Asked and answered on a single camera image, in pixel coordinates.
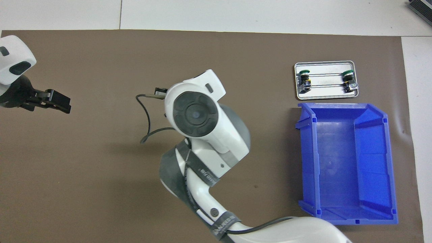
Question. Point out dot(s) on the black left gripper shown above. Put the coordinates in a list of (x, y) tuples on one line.
[(13, 94)]

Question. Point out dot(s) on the green push button switch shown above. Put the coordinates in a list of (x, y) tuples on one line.
[(305, 81), (347, 78)]

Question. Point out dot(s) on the brown paper mat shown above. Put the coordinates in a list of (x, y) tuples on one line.
[(101, 185)]

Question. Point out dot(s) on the silver metal tray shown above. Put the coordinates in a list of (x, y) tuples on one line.
[(325, 95)]

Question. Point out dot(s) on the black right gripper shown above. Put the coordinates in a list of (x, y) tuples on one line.
[(159, 91)]

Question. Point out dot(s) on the blue plastic storage bin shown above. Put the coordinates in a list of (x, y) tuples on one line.
[(337, 168)]

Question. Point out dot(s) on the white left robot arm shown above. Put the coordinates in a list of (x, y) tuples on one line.
[(13, 57)]

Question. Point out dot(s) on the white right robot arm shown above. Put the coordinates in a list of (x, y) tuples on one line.
[(202, 141)]

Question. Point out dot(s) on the thin metal rod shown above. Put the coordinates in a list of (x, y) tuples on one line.
[(325, 86), (325, 74)]

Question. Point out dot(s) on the grey ribbed metal device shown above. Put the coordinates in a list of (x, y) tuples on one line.
[(423, 6)]

